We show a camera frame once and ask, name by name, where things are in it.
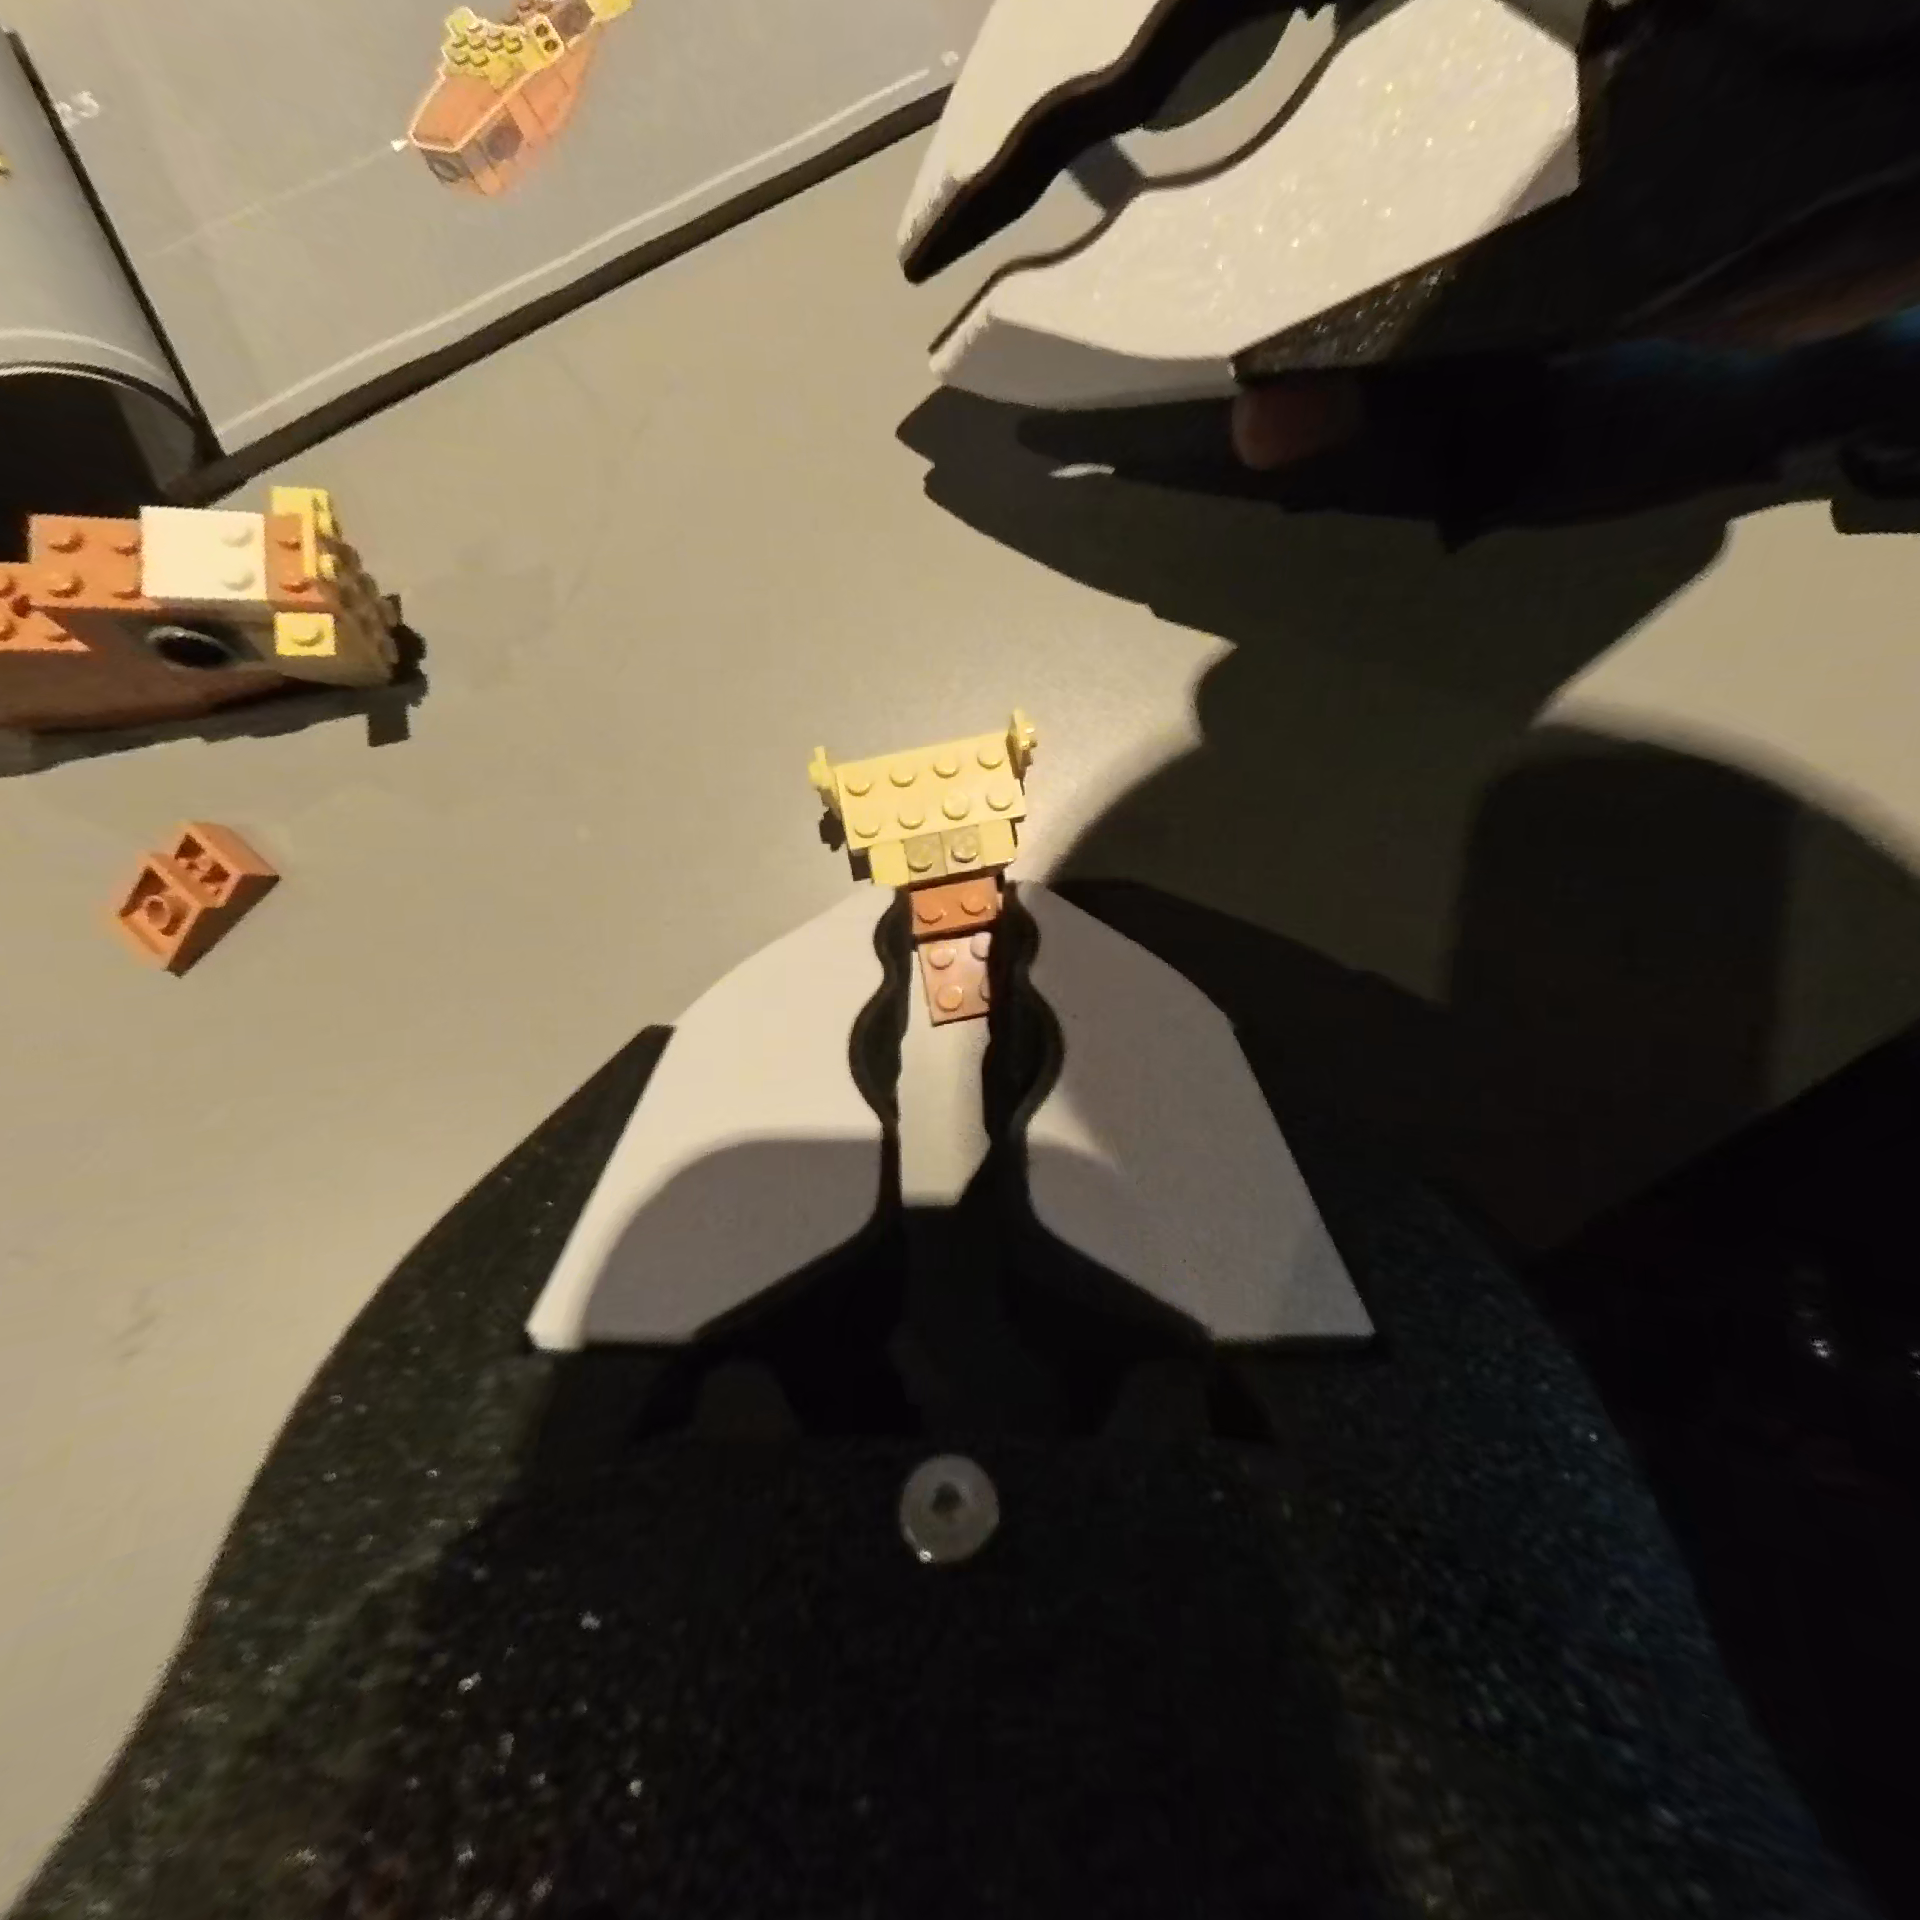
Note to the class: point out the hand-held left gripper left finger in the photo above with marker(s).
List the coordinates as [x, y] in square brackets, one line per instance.
[720, 1141]

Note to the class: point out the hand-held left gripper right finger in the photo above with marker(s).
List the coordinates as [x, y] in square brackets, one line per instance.
[1200, 1141]

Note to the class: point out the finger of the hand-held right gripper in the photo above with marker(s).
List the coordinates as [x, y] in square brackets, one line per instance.
[1317, 228]
[1035, 59]

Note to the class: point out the small orange brick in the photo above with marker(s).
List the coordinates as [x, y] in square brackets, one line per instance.
[956, 905]

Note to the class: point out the tan brick assembly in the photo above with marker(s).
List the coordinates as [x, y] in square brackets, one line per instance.
[931, 795]

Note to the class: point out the brown brick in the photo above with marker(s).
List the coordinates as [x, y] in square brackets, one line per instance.
[193, 903]

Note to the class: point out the grey desk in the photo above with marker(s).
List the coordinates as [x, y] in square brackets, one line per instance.
[600, 526]

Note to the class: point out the person's right hand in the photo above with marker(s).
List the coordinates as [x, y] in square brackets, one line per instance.
[1301, 424]

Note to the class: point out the grey instruction booklet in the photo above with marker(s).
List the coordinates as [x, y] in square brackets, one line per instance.
[299, 271]

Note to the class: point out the orange and tan brick model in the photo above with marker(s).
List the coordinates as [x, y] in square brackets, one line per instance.
[73, 558]

